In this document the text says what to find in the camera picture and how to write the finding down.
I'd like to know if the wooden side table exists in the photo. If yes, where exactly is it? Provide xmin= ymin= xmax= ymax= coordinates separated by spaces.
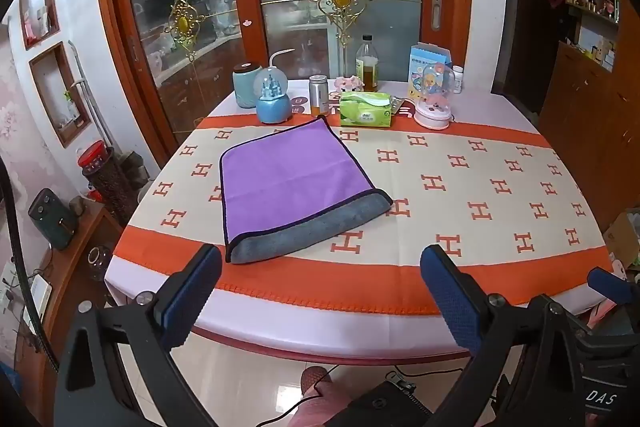
xmin=15 ymin=199 xmax=123 ymax=427

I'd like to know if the dark green toaster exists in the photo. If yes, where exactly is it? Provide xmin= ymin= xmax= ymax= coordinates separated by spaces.
xmin=27 ymin=188 xmax=78 ymax=251

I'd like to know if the purple and grey towel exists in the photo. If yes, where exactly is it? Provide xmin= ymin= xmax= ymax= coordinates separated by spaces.
xmin=219 ymin=114 xmax=394 ymax=265

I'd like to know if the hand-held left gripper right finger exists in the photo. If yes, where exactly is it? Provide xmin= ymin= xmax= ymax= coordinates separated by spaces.
xmin=419 ymin=244 xmax=591 ymax=427

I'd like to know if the blue cardboard box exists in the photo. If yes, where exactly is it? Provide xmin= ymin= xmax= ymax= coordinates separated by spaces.
xmin=409 ymin=42 xmax=452 ymax=100

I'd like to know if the green tissue pack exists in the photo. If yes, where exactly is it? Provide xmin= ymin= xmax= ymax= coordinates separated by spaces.
xmin=339 ymin=91 xmax=394 ymax=128

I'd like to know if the small wall niche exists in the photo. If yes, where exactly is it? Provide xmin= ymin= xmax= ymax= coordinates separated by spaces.
xmin=19 ymin=0 xmax=60 ymax=50

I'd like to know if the large wall niche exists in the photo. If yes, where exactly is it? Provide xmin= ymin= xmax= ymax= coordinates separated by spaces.
xmin=29 ymin=41 xmax=93 ymax=149

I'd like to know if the glass oil bottle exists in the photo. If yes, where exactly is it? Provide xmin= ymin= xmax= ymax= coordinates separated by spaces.
xmin=355 ymin=35 xmax=380 ymax=92

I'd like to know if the pink slipper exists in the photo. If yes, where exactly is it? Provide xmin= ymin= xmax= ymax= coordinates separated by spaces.
xmin=292 ymin=366 xmax=353 ymax=427

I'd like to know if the teal lidded jar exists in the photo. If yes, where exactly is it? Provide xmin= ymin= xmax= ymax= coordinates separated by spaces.
xmin=232 ymin=63 xmax=265 ymax=109

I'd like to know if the white power strip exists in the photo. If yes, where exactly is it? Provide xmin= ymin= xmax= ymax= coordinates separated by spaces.
xmin=0 ymin=257 xmax=53 ymax=323

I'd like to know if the blue castle snow globe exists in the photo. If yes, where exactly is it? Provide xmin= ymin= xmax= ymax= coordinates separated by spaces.
xmin=254 ymin=68 xmax=293 ymax=124

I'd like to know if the thin black cable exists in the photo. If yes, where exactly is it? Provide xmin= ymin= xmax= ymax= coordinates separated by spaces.
xmin=257 ymin=364 xmax=473 ymax=427

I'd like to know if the white curved tube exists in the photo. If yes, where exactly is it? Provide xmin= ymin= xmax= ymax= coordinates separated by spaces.
xmin=269 ymin=48 xmax=297 ymax=70

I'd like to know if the orange patterned tablecloth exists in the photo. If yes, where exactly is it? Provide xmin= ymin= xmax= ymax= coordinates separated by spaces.
xmin=102 ymin=79 xmax=618 ymax=360

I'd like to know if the pink domed music box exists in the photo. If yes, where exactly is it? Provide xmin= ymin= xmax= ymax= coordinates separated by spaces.
xmin=414 ymin=68 xmax=457 ymax=129

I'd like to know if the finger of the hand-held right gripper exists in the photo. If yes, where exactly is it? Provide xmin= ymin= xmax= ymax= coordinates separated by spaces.
xmin=587 ymin=267 xmax=635 ymax=306

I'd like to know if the clear round glass jar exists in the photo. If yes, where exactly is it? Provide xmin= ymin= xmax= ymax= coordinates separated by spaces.
xmin=87 ymin=245 xmax=113 ymax=282

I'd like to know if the wooden shelf cabinet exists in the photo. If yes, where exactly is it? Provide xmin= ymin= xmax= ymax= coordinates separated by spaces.
xmin=537 ymin=0 xmax=640 ymax=233

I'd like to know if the thick black cable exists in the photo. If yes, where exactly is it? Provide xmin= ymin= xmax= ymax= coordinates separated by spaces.
xmin=0 ymin=154 xmax=61 ymax=375

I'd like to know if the silver metal can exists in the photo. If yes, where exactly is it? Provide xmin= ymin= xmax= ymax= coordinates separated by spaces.
xmin=308 ymin=75 xmax=331 ymax=116

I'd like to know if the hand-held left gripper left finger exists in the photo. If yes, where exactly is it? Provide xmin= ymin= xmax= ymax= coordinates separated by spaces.
xmin=52 ymin=243 xmax=224 ymax=427

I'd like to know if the red lidded glass jar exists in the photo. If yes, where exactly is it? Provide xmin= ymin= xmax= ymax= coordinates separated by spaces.
xmin=77 ymin=142 xmax=138 ymax=228

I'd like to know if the white mop handle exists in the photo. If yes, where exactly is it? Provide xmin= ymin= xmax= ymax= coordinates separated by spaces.
xmin=67 ymin=41 xmax=113 ymax=148

